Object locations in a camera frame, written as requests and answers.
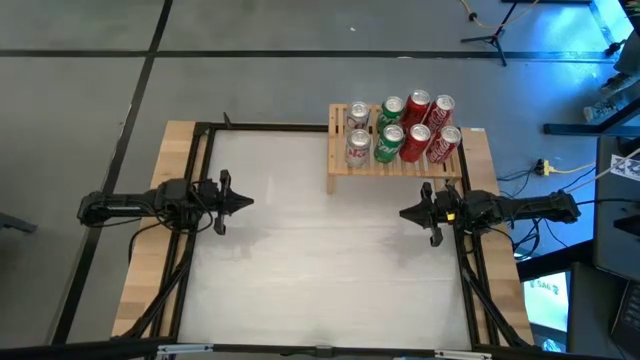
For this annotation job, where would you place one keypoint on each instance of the wooden slatted shelf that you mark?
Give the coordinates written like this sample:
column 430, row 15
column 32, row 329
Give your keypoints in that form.
column 395, row 169

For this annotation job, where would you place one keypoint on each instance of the black desk foot beam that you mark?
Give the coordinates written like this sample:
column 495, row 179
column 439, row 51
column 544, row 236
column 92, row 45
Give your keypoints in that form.
column 575, row 129

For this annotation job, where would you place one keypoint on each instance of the grey desk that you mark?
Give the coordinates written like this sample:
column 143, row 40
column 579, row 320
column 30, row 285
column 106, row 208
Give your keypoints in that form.
column 615, row 225

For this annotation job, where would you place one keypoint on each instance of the black aluminium table frame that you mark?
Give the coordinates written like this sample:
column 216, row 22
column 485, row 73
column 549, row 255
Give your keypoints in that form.
column 280, row 127

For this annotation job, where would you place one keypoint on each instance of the silver Diet Coke can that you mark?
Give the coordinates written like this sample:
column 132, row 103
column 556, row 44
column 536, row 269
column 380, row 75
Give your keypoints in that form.
column 357, row 150
column 357, row 117

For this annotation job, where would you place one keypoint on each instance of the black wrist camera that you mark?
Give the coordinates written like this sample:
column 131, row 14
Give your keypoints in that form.
column 481, row 205
column 173, row 190

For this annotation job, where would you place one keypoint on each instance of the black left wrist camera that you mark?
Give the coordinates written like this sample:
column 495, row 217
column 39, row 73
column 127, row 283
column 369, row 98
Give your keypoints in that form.
column 173, row 190

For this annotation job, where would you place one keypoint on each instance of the white marker paper sheet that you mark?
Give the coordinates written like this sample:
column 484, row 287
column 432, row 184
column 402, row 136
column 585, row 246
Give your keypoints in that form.
column 625, row 167

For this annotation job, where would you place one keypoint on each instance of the black laptop keyboard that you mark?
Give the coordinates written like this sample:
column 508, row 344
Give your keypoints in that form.
column 630, row 315

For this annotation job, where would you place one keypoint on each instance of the computer monitor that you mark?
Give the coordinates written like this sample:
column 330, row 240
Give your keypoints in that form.
column 547, row 300

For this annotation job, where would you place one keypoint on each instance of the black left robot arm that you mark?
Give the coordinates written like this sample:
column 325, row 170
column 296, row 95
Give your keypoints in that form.
column 120, row 205

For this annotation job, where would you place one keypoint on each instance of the grey chair leg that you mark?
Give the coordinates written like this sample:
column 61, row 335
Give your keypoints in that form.
column 15, row 223

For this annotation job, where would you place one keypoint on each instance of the silver frame bracket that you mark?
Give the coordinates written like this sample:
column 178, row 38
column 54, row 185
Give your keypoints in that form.
column 185, row 348
column 462, row 355

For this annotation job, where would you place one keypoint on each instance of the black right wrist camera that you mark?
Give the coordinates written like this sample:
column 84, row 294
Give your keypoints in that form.
column 481, row 205

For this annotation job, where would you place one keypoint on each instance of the green Sprite can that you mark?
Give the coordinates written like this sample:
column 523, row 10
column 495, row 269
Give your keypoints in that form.
column 388, row 146
column 389, row 114

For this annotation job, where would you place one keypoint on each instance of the black tripod stand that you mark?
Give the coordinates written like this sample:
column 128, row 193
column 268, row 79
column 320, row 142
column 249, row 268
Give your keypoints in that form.
column 495, row 37

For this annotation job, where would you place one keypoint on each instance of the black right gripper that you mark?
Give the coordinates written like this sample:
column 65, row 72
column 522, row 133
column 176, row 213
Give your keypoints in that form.
column 442, row 210

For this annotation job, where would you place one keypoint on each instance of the red Coke Zero can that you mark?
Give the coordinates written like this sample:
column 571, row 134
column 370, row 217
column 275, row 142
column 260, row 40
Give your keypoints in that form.
column 414, row 145
column 415, row 107

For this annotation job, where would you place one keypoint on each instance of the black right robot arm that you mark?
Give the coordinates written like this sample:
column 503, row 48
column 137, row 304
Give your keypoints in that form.
column 530, row 207

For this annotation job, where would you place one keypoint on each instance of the red Star Wars Coca-Cola can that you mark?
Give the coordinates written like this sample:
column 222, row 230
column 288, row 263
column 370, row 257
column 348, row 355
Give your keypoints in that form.
column 442, row 146

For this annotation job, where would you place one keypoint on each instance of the person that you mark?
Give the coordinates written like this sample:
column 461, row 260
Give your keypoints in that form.
column 602, row 109

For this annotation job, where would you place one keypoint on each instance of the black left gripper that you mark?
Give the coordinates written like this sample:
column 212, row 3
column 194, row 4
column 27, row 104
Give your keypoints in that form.
column 222, row 202

